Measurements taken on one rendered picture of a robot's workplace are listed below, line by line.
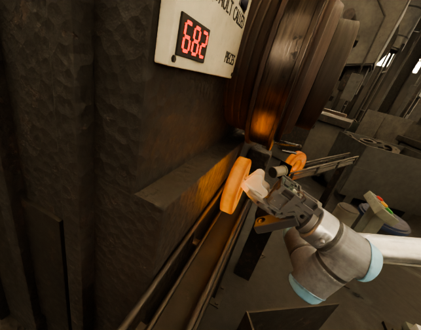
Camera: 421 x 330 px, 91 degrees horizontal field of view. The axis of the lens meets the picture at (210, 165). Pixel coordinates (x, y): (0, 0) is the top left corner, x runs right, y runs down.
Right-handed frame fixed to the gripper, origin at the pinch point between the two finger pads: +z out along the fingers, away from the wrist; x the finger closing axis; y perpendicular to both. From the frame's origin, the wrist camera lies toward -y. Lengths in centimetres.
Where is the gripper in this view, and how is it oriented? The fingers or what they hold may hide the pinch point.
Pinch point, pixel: (238, 179)
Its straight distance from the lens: 55.4
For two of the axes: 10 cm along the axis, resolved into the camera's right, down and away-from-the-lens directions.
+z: -8.0, -5.9, 1.4
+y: 4.6, -7.5, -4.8
